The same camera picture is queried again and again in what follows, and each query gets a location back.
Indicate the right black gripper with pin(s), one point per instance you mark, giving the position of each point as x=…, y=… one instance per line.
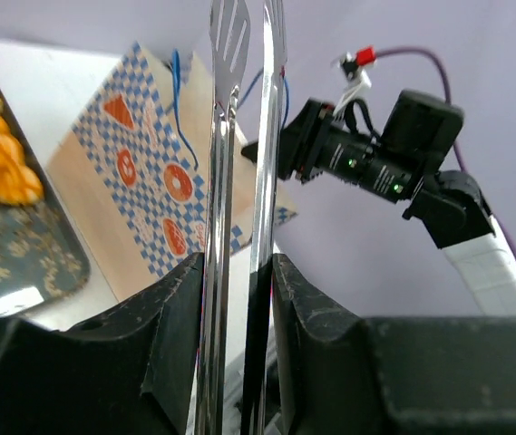
x=312, y=144

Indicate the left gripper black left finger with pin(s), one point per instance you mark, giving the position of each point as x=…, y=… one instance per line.
x=128, y=370

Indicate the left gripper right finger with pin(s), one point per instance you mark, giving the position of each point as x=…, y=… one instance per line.
x=340, y=373

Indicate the blue checkered paper bag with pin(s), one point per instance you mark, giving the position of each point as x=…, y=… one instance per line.
x=133, y=170

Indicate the metal tongs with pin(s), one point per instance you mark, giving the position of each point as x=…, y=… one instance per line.
x=229, y=32

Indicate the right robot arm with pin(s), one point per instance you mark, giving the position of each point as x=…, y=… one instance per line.
x=449, y=203

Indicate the metal baking tray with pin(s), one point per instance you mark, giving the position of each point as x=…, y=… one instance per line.
x=41, y=258

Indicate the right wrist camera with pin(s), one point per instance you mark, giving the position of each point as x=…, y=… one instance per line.
x=354, y=68

